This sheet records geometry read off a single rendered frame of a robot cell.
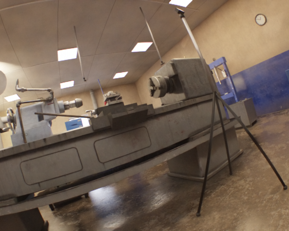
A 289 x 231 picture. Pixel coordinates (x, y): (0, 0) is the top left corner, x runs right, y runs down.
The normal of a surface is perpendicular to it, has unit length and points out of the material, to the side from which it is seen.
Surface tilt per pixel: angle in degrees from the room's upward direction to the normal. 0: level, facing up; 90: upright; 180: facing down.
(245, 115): 90
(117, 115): 90
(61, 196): 90
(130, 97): 90
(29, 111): 76
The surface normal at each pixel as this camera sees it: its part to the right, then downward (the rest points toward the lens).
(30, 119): 0.29, -0.51
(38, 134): 0.43, -0.19
